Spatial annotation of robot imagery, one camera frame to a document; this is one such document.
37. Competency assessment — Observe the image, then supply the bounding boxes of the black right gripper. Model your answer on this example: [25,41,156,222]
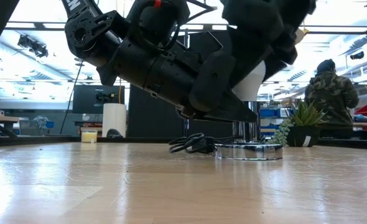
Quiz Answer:
[220,0,317,90]

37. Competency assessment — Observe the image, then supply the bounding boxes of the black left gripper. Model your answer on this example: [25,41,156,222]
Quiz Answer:
[96,39,258,124]

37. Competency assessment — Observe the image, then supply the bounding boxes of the white lightbulb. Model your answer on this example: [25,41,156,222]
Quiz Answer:
[232,60,267,102]

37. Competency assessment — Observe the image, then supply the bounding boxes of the chrome table lamp base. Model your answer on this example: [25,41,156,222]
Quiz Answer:
[213,100,284,161]

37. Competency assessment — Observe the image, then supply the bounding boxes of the blue storage bins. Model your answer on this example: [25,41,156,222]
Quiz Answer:
[259,108,293,118]

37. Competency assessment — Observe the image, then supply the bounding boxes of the beige pendant lamp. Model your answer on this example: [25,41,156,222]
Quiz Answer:
[294,27,309,45]

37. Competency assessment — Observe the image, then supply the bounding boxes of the succulent plant in black pot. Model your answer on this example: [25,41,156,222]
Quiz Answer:
[267,99,327,148]

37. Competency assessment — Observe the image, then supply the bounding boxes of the person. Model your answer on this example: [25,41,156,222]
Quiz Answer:
[304,58,360,140]

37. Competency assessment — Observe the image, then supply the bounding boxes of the white paper roll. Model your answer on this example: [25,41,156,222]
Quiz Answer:
[101,103,128,138]

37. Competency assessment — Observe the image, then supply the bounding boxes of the black dome object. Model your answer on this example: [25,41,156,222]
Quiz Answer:
[106,128,124,139]

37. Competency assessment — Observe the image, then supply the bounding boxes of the yellow candle jar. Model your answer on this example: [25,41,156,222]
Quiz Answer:
[80,129,98,144]

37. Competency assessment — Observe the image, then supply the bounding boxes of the black monitor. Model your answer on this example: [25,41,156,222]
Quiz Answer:
[72,84,126,114]

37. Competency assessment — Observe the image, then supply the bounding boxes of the black ceiling track light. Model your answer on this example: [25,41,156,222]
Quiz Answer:
[17,34,49,59]

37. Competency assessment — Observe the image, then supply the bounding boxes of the wooden side table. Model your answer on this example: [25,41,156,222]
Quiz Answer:
[0,114,20,139]

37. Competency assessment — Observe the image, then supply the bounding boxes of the black power cable with plug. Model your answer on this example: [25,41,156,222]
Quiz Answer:
[167,132,217,155]

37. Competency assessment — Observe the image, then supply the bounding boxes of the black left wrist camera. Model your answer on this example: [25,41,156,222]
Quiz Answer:
[191,30,231,65]

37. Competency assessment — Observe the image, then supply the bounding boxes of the thin black hanging cable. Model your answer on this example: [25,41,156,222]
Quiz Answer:
[60,60,84,135]

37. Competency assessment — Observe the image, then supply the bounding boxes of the black table edge rail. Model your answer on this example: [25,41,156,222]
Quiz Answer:
[0,136,367,151]

